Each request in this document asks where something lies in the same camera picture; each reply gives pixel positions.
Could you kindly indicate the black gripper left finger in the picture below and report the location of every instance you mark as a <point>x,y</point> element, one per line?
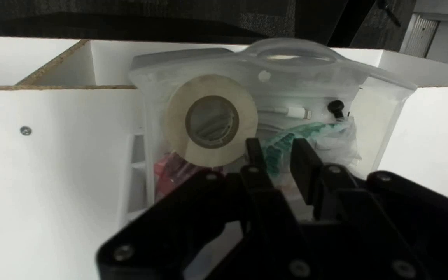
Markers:
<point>209,223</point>

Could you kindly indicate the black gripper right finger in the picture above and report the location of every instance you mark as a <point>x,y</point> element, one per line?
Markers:
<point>380,207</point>

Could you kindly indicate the clear green plastic bag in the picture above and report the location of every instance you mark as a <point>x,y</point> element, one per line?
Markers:
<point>334,137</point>

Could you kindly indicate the translucent plastic drawer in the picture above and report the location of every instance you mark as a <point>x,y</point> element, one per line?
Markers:
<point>374,103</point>

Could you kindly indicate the masking tape roll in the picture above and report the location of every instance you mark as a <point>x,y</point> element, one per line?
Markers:
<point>180,118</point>

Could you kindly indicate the red packet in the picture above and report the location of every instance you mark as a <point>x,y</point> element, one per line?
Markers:
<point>172,168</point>

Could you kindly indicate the small black bolt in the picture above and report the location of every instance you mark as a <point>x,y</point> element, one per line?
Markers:
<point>335,108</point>

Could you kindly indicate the white cubby shelf cabinet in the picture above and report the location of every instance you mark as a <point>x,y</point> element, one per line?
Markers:
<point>54,181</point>

